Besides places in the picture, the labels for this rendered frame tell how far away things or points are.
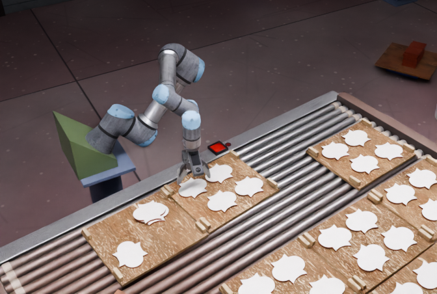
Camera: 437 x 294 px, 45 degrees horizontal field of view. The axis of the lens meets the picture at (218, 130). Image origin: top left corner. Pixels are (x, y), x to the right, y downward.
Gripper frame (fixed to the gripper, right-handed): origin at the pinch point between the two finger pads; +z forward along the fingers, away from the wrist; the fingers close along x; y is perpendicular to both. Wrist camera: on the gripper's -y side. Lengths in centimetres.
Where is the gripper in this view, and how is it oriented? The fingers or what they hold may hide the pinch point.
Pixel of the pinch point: (194, 182)
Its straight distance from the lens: 240.8
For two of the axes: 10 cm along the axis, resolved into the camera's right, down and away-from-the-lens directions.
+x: -9.5, 1.8, -2.5
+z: 0.0, 8.1, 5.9
